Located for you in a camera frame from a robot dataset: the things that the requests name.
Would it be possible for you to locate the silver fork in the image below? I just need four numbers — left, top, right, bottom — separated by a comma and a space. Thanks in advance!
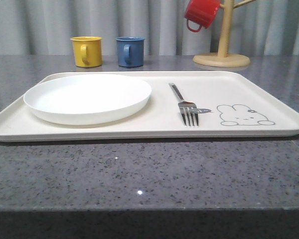
169, 83, 199, 127

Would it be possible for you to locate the white round plate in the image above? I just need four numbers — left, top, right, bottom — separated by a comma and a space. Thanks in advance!
23, 74, 152, 125

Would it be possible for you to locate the cream rabbit tray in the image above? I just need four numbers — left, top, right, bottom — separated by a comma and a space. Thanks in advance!
0, 71, 299, 142

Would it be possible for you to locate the blue mug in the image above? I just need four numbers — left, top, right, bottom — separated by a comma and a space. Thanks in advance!
116, 36, 145, 68

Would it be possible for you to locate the yellow mug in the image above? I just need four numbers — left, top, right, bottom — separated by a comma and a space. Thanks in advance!
70, 36, 103, 68

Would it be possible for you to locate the wooden mug tree stand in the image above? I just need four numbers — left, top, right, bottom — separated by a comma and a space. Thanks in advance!
193, 0, 254, 67

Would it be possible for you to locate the red mug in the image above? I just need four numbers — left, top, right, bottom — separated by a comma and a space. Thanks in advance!
184, 0, 220, 32

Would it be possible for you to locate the grey curtain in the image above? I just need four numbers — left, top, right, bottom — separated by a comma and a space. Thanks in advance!
0, 0, 299, 56

